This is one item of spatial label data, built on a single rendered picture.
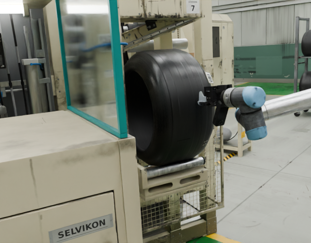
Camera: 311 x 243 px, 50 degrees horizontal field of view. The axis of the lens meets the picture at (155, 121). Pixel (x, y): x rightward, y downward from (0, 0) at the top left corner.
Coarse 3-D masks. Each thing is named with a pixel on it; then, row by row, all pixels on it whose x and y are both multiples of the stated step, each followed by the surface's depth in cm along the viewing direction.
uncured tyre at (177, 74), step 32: (128, 64) 163; (160, 64) 146; (192, 64) 152; (128, 96) 190; (160, 96) 141; (192, 96) 145; (128, 128) 181; (160, 128) 144; (192, 128) 147; (160, 160) 155
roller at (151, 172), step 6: (174, 162) 163; (180, 162) 163; (186, 162) 164; (192, 162) 165; (198, 162) 167; (204, 162) 168; (150, 168) 157; (156, 168) 157; (162, 168) 158; (168, 168) 159; (174, 168) 160; (180, 168) 162; (186, 168) 164; (150, 174) 155; (156, 174) 156; (162, 174) 158
